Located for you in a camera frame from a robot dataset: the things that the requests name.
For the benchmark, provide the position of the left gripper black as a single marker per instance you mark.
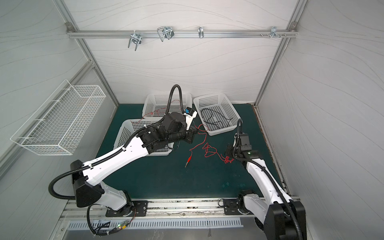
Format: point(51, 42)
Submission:
point(191, 132)

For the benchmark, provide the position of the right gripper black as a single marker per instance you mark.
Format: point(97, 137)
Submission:
point(229, 151)

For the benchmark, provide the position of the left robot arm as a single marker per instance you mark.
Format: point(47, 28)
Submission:
point(88, 177)

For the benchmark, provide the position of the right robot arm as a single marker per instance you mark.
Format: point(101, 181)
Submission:
point(276, 213)

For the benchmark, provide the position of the red alligator clip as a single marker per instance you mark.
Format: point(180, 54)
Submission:
point(189, 159)

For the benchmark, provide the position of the white basket back right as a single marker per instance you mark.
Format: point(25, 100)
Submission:
point(217, 113)

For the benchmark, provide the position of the white basket back middle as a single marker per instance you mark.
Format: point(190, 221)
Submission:
point(156, 104)

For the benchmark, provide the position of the white basket front left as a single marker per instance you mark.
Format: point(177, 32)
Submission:
point(130, 126)

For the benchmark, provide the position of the metal hook clamp middle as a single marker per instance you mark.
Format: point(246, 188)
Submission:
point(165, 32)

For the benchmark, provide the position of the metal hook clamp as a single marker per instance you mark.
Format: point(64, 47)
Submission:
point(135, 40)
point(273, 33)
point(165, 32)

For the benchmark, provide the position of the metal hook small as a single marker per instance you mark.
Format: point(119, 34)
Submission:
point(201, 32)

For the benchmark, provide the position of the metal hook clamp left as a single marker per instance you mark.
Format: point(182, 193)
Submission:
point(135, 40)

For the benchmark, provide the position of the metal hook clamp right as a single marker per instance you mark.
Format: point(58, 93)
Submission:
point(273, 33)

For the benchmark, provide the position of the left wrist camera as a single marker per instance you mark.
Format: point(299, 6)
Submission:
point(189, 114)

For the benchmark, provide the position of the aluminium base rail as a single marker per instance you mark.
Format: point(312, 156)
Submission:
point(155, 209)

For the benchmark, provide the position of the white wire wall basket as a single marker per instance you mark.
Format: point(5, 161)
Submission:
point(58, 125)

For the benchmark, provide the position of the white vented cable duct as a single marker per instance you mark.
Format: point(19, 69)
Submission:
point(149, 224)

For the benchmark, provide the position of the aluminium crossbar rail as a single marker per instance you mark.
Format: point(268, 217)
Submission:
point(179, 34)

